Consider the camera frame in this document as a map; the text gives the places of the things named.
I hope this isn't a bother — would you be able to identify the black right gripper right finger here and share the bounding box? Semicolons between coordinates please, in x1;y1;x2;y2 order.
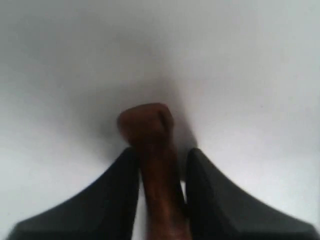
185;148;316;240

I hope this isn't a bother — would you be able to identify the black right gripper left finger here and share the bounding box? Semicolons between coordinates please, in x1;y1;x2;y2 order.
8;148;140;240

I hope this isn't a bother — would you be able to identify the brown wooden stick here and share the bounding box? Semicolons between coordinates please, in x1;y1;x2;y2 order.
117;103;192;240

